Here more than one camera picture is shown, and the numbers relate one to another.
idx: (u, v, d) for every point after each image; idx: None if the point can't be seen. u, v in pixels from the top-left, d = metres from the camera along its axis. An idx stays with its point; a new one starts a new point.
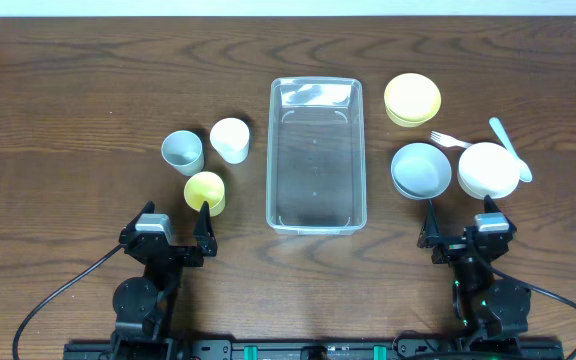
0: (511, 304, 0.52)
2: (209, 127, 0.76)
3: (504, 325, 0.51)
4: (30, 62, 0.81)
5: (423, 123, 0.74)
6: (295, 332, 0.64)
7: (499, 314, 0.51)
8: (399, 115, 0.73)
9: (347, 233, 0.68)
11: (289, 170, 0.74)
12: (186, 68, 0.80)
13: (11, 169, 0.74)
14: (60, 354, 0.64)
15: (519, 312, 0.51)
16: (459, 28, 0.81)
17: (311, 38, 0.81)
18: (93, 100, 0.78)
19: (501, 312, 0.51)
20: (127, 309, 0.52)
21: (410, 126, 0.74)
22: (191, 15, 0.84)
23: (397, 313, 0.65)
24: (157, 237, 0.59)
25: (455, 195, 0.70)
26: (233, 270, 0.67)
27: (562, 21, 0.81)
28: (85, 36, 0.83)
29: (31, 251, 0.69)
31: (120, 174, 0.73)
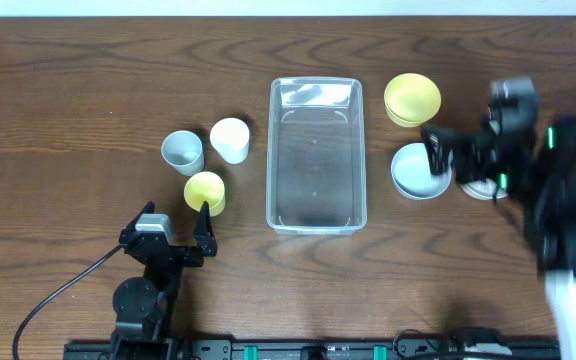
0: None
2: (209, 127, 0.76)
3: None
4: (31, 63, 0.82)
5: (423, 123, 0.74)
6: (295, 332, 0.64)
7: None
8: (394, 110, 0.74)
9: (347, 233, 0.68)
11: (289, 170, 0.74)
12: (187, 68, 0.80)
13: (12, 169, 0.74)
14: (60, 354, 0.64)
15: None
16: (459, 28, 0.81)
17: (311, 38, 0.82)
18: (94, 100, 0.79)
19: None
20: (127, 309, 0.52)
21: (405, 123, 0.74)
22: (191, 15, 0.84)
23: (397, 313, 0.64)
24: (157, 237, 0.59)
25: (455, 196, 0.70)
26: (233, 270, 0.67)
27: (561, 21, 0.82)
28: (86, 36, 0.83)
29: (31, 251, 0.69)
31: (121, 174, 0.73)
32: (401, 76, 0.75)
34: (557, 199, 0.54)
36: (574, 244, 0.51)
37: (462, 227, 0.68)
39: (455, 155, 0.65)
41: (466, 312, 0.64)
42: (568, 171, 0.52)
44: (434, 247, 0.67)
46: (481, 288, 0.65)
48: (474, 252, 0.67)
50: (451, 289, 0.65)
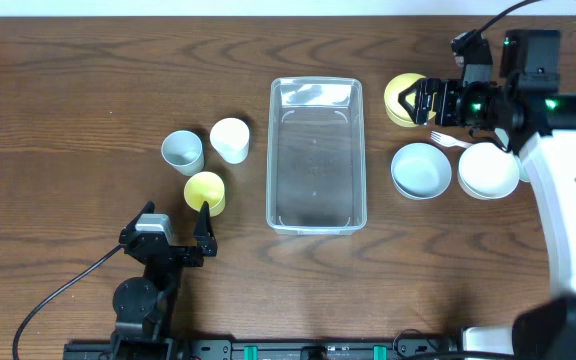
0: (540, 37, 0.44)
2: (209, 127, 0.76)
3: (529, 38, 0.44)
4: (31, 63, 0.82)
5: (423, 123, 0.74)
6: (295, 332, 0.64)
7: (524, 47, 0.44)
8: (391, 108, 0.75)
9: (347, 233, 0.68)
11: (289, 170, 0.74)
12: (187, 68, 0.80)
13: (12, 169, 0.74)
14: (60, 354, 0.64)
15: (546, 38, 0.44)
16: (459, 28, 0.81)
17: (311, 38, 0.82)
18: (94, 100, 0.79)
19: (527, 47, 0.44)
20: (127, 309, 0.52)
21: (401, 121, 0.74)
22: (191, 15, 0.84)
23: (398, 313, 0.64)
24: (157, 237, 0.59)
25: (455, 196, 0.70)
26: (233, 270, 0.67)
27: (561, 21, 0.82)
28: (86, 36, 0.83)
29: (31, 251, 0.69)
31: (121, 174, 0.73)
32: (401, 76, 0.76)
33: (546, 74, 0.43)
34: (514, 75, 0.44)
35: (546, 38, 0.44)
36: (519, 104, 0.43)
37: (463, 227, 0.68)
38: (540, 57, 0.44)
39: (431, 98, 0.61)
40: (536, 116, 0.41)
41: (466, 312, 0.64)
42: (521, 54, 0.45)
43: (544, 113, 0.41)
44: (434, 247, 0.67)
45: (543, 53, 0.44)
46: (481, 288, 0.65)
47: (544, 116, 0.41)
48: (474, 252, 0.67)
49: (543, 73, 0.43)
50: (451, 289, 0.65)
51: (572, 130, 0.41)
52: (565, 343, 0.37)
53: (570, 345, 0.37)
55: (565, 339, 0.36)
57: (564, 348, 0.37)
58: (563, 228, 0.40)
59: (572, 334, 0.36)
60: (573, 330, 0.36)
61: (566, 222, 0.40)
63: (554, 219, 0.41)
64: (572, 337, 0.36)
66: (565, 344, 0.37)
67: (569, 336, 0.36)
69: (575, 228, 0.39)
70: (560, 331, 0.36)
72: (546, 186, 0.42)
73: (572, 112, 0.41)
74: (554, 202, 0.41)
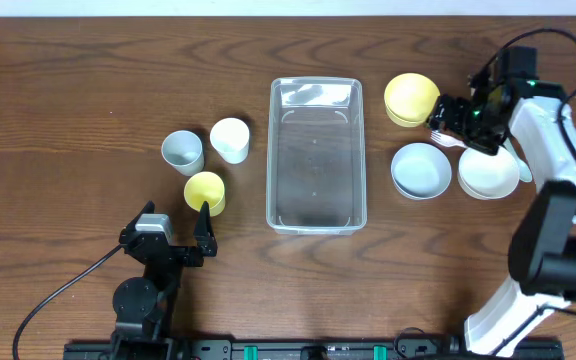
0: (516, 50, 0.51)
2: (209, 127, 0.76)
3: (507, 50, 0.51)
4: (30, 63, 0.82)
5: (422, 123, 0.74)
6: (295, 332, 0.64)
7: (504, 58, 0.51)
8: (391, 104, 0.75)
9: (347, 233, 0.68)
11: (289, 170, 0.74)
12: (186, 68, 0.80)
13: (12, 169, 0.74)
14: (60, 354, 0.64)
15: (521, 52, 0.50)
16: (458, 28, 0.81)
17: (311, 39, 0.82)
18: (94, 100, 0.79)
19: (505, 58, 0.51)
20: (127, 309, 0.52)
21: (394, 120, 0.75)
22: (190, 15, 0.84)
23: (398, 313, 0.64)
24: (157, 237, 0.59)
25: (455, 196, 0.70)
26: (233, 270, 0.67)
27: (561, 22, 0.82)
28: (86, 36, 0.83)
29: (30, 251, 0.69)
31: (121, 174, 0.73)
32: (419, 78, 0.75)
33: (526, 75, 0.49)
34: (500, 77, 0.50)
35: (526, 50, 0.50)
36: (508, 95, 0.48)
37: (463, 226, 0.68)
38: (522, 62, 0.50)
39: (445, 110, 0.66)
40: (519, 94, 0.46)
41: (467, 312, 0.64)
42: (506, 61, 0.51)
43: (526, 91, 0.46)
44: (434, 247, 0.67)
45: (524, 59, 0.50)
46: (481, 288, 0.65)
47: (527, 93, 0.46)
48: (474, 252, 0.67)
49: (525, 74, 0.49)
50: (451, 289, 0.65)
51: (549, 98, 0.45)
52: (550, 227, 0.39)
53: (556, 229, 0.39)
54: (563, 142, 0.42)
55: (550, 222, 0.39)
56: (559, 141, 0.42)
57: (551, 235, 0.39)
58: (542, 148, 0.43)
59: (557, 215, 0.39)
60: (557, 208, 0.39)
61: (546, 141, 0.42)
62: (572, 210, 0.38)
63: (534, 147, 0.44)
64: (556, 219, 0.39)
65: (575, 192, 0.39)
66: (546, 234, 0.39)
67: (554, 218, 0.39)
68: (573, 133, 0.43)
69: (552, 144, 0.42)
70: (545, 212, 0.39)
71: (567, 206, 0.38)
72: (524, 126, 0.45)
73: (550, 91, 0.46)
74: (534, 131, 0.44)
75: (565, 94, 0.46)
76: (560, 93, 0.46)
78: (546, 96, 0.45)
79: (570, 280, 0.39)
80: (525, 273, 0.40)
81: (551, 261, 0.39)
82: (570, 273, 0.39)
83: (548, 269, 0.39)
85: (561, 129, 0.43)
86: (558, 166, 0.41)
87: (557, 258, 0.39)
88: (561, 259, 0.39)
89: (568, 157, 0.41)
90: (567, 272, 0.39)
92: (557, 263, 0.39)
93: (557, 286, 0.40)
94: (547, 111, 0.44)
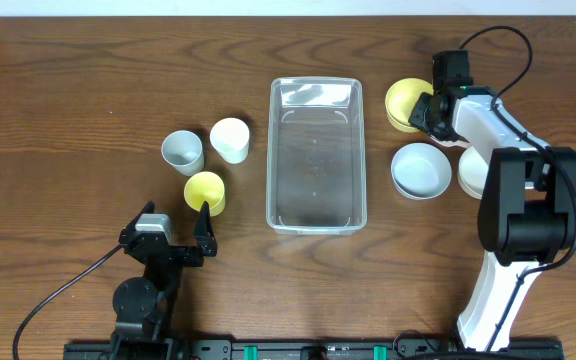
0: (457, 60, 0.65)
2: (209, 127, 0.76)
3: (449, 58, 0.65)
4: (31, 62, 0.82)
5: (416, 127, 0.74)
6: (295, 332, 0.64)
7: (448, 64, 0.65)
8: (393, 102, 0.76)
9: (347, 233, 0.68)
11: (289, 170, 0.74)
12: (187, 69, 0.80)
13: (11, 168, 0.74)
14: (60, 355, 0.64)
15: (458, 58, 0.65)
16: (458, 28, 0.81)
17: (311, 38, 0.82)
18: (94, 99, 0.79)
19: (449, 64, 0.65)
20: (127, 309, 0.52)
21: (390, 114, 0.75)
22: (191, 15, 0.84)
23: (397, 313, 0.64)
24: (157, 237, 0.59)
25: (454, 196, 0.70)
26: (233, 270, 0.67)
27: (561, 21, 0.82)
28: (86, 36, 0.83)
29: (31, 251, 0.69)
31: (121, 174, 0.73)
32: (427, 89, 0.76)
33: (461, 78, 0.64)
34: (441, 79, 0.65)
35: (460, 52, 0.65)
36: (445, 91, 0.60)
37: (463, 226, 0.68)
38: (456, 66, 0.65)
39: (418, 107, 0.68)
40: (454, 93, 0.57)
41: None
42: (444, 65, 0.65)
43: (460, 90, 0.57)
44: (434, 247, 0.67)
45: (459, 64, 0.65)
46: None
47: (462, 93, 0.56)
48: (474, 252, 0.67)
49: (459, 76, 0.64)
50: (451, 289, 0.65)
51: (482, 95, 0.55)
52: (507, 192, 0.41)
53: (513, 191, 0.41)
54: (501, 123, 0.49)
55: (506, 185, 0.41)
56: (494, 121, 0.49)
57: (508, 196, 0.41)
58: (485, 130, 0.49)
59: (510, 178, 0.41)
60: (509, 172, 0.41)
61: (486, 125, 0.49)
62: (521, 171, 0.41)
63: (480, 134, 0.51)
64: (510, 181, 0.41)
65: (520, 155, 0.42)
66: (506, 199, 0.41)
67: (508, 181, 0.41)
68: (510, 118, 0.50)
69: (492, 126, 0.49)
70: (498, 176, 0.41)
71: (517, 165, 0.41)
72: (468, 121, 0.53)
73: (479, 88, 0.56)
74: (475, 122, 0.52)
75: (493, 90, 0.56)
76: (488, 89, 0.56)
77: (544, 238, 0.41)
78: (480, 95, 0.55)
79: (538, 240, 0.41)
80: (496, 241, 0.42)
81: (515, 222, 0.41)
82: (534, 232, 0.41)
83: (516, 233, 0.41)
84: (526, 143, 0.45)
85: (497, 114, 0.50)
86: (500, 139, 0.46)
87: (519, 218, 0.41)
88: (524, 221, 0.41)
89: (508, 132, 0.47)
90: (533, 233, 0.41)
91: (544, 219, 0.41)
92: (522, 226, 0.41)
93: (528, 248, 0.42)
94: (482, 104, 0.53)
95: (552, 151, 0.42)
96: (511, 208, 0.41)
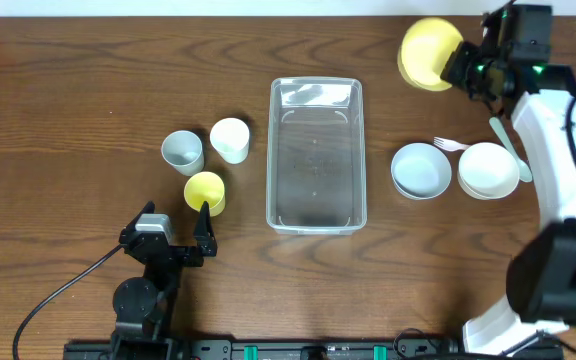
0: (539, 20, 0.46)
2: (209, 127, 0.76)
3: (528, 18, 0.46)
4: (31, 63, 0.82)
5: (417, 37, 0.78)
6: (295, 332, 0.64)
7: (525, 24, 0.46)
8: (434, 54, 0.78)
9: (347, 233, 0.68)
11: (289, 170, 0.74)
12: (187, 68, 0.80)
13: (11, 168, 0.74)
14: (60, 354, 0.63)
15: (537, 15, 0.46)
16: (459, 28, 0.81)
17: (311, 39, 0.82)
18: (94, 100, 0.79)
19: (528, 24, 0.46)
20: (127, 309, 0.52)
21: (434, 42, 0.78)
22: (191, 15, 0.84)
23: (397, 314, 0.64)
24: (157, 237, 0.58)
25: (454, 196, 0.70)
26: (233, 270, 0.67)
27: (561, 21, 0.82)
28: (86, 36, 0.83)
29: (30, 251, 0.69)
31: (121, 173, 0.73)
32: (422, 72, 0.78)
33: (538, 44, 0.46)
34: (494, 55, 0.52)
35: (537, 11, 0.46)
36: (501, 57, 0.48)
37: (463, 226, 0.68)
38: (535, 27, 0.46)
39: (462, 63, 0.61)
40: (527, 76, 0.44)
41: (467, 312, 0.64)
42: (515, 28, 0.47)
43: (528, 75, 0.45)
44: (434, 247, 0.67)
45: (536, 25, 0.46)
46: (481, 287, 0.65)
47: (531, 78, 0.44)
48: (474, 252, 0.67)
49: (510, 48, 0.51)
50: (451, 289, 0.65)
51: (559, 91, 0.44)
52: (554, 267, 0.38)
53: (561, 267, 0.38)
54: (574, 165, 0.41)
55: (554, 261, 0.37)
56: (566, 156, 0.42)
57: (555, 272, 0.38)
58: (548, 164, 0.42)
59: (561, 254, 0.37)
60: (562, 248, 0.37)
61: (555, 163, 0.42)
62: (575, 249, 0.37)
63: (540, 159, 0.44)
64: (560, 258, 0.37)
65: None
66: (553, 273, 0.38)
67: (558, 258, 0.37)
68: None
69: (562, 165, 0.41)
70: (548, 258, 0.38)
71: (573, 248, 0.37)
72: (529, 136, 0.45)
73: (553, 77, 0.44)
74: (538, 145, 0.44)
75: (572, 76, 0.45)
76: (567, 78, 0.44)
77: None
78: (559, 94, 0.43)
79: (574, 314, 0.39)
80: (530, 315, 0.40)
81: (556, 301, 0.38)
82: (575, 311, 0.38)
83: (552, 305, 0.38)
84: None
85: (572, 145, 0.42)
86: (567, 194, 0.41)
87: (562, 297, 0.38)
88: (565, 296, 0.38)
89: None
90: (571, 307, 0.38)
91: None
92: (561, 301, 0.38)
93: (561, 318, 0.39)
94: (559, 117, 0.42)
95: None
96: (554, 285, 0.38)
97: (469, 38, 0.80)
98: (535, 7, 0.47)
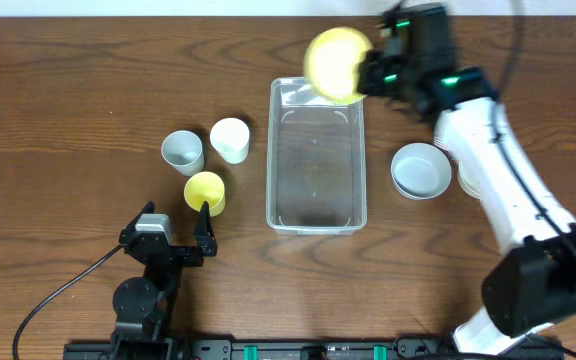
0: (435, 26, 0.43)
2: (209, 127, 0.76)
3: (432, 30, 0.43)
4: (30, 63, 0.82)
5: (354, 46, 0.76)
6: (295, 332, 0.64)
7: (426, 38, 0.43)
8: None
9: (347, 233, 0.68)
11: (289, 170, 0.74)
12: (187, 69, 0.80)
13: (11, 169, 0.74)
14: (60, 354, 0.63)
15: (433, 25, 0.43)
16: (458, 28, 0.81)
17: (310, 39, 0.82)
18: (94, 100, 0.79)
19: (427, 35, 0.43)
20: (127, 309, 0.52)
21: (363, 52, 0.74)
22: (191, 15, 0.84)
23: (397, 314, 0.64)
24: (157, 237, 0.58)
25: (454, 196, 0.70)
26: (233, 270, 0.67)
27: (561, 21, 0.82)
28: (85, 36, 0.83)
29: (31, 251, 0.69)
31: (121, 174, 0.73)
32: None
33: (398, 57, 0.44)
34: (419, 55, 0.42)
35: (433, 18, 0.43)
36: (374, 79, 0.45)
37: (463, 226, 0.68)
38: (430, 33, 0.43)
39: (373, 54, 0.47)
40: (440, 91, 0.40)
41: (467, 312, 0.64)
42: (417, 39, 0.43)
43: (447, 87, 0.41)
44: (434, 247, 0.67)
45: (434, 32, 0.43)
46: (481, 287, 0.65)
47: (448, 93, 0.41)
48: (474, 252, 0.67)
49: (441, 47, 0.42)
50: (451, 289, 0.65)
51: (477, 100, 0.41)
52: (527, 292, 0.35)
53: (531, 291, 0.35)
54: (510, 179, 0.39)
55: (525, 286, 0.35)
56: (497, 168, 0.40)
57: (527, 296, 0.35)
58: (496, 182, 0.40)
59: (530, 280, 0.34)
60: (529, 275, 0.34)
61: (493, 179, 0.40)
62: (542, 270, 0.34)
63: (502, 177, 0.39)
64: (529, 283, 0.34)
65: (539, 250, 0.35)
66: (525, 297, 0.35)
67: (528, 285, 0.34)
68: (522, 164, 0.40)
69: (499, 180, 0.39)
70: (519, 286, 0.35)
71: (539, 269, 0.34)
72: (480, 151, 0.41)
73: (465, 84, 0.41)
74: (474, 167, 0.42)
75: (483, 78, 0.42)
76: (476, 86, 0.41)
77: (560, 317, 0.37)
78: (473, 98, 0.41)
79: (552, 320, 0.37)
80: (511, 332, 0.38)
81: (533, 317, 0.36)
82: (552, 317, 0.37)
83: (533, 321, 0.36)
84: (546, 221, 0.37)
85: (504, 157, 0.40)
86: (516, 210, 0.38)
87: (539, 312, 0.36)
88: (541, 312, 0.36)
89: (522, 199, 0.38)
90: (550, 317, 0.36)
91: (568, 304, 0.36)
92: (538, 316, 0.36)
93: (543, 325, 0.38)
94: (485, 130, 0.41)
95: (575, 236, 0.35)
96: (527, 305, 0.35)
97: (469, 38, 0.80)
98: (431, 14, 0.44)
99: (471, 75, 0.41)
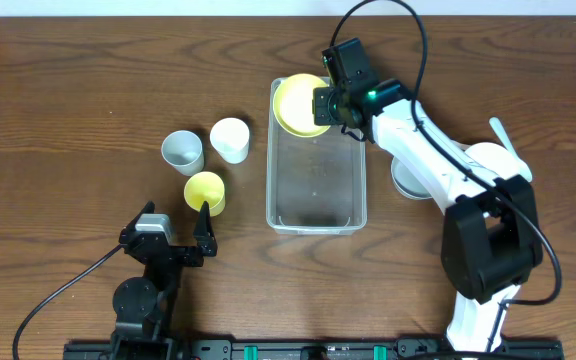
0: (356, 59, 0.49)
2: (209, 128, 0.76)
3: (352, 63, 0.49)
4: (30, 62, 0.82)
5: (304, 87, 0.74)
6: (294, 332, 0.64)
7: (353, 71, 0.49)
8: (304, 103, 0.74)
9: (347, 233, 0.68)
11: (289, 170, 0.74)
12: (187, 69, 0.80)
13: (10, 168, 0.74)
14: (59, 354, 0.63)
15: (352, 56, 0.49)
16: (459, 28, 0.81)
17: (311, 39, 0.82)
18: (94, 100, 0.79)
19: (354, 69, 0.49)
20: (128, 309, 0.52)
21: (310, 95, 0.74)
22: (191, 15, 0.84)
23: (397, 314, 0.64)
24: (157, 237, 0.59)
25: None
26: (233, 270, 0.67)
27: (562, 21, 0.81)
28: (85, 36, 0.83)
29: (30, 251, 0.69)
31: (121, 174, 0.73)
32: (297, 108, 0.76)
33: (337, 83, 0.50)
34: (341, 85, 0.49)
35: (351, 49, 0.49)
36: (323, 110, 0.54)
37: None
38: (353, 61, 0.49)
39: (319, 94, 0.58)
40: (368, 108, 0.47)
41: None
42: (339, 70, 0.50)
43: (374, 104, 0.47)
44: (434, 247, 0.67)
45: (353, 59, 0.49)
46: None
47: (374, 105, 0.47)
48: None
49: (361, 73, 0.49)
50: (451, 289, 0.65)
51: (399, 103, 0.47)
52: (473, 246, 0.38)
53: (476, 244, 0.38)
54: (437, 154, 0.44)
55: (468, 241, 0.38)
56: (425, 148, 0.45)
57: (473, 250, 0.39)
58: (425, 161, 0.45)
59: (470, 234, 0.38)
60: (468, 229, 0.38)
61: (423, 159, 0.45)
62: (479, 223, 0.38)
63: (428, 158, 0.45)
64: (472, 237, 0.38)
65: (472, 204, 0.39)
66: (472, 251, 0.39)
67: (470, 238, 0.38)
68: (446, 141, 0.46)
69: (426, 158, 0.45)
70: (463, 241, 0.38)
71: (475, 221, 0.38)
72: (405, 140, 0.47)
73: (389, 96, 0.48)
74: (408, 155, 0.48)
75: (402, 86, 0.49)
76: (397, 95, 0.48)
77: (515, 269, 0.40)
78: (397, 102, 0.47)
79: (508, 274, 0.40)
80: (474, 293, 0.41)
81: (489, 272, 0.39)
82: (508, 274, 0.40)
83: (491, 277, 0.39)
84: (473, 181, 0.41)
85: (427, 138, 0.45)
86: (447, 181, 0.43)
87: (491, 266, 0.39)
88: (493, 264, 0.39)
89: (450, 170, 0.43)
90: (504, 270, 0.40)
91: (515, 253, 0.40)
92: (493, 270, 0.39)
93: (503, 282, 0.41)
94: (406, 120, 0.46)
95: (503, 188, 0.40)
96: (479, 259, 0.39)
97: (469, 38, 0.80)
98: (347, 43, 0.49)
99: (393, 89, 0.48)
